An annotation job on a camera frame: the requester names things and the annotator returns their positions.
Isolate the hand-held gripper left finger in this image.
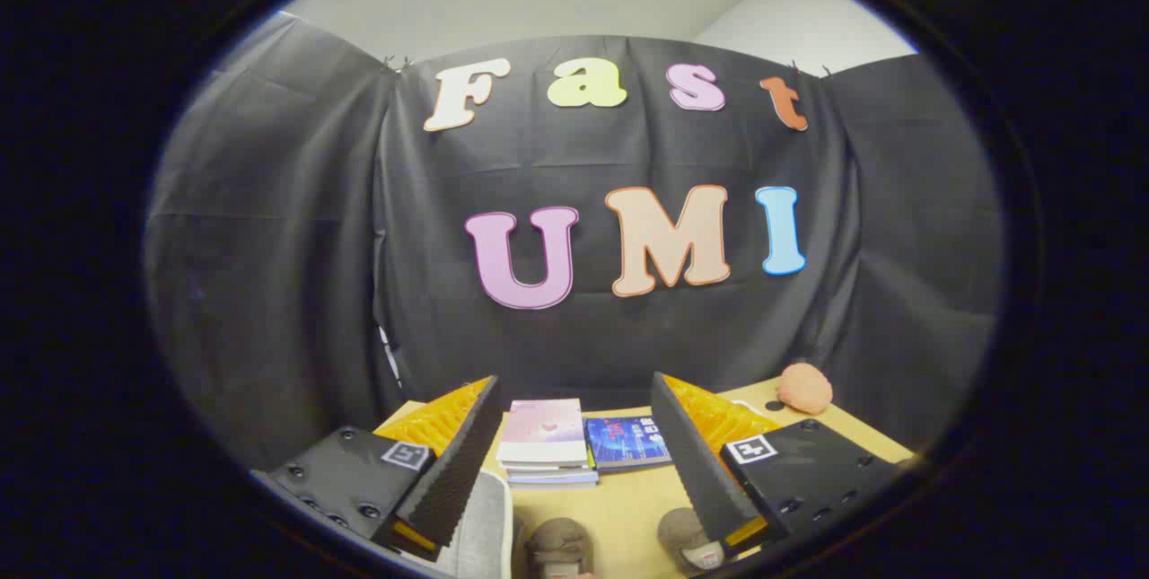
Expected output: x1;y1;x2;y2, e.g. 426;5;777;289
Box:
254;374;504;562

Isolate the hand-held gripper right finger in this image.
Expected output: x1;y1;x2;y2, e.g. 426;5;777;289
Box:
650;371;904;562

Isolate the white fabric storage box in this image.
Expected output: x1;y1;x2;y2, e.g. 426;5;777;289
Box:
440;469;514;579

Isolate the brown fabric shoe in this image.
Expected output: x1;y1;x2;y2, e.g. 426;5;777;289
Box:
657;507;730;573
523;518;595;578

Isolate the dark blue cover book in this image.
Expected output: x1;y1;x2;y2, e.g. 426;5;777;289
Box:
583;416;672;472

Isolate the pink cover book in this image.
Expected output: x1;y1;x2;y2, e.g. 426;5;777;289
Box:
496;398;589;465

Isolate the orange plush toy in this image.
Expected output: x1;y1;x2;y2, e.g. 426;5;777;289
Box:
776;363;834;414

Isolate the black backdrop cloth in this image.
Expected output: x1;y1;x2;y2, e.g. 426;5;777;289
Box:
144;12;1004;472

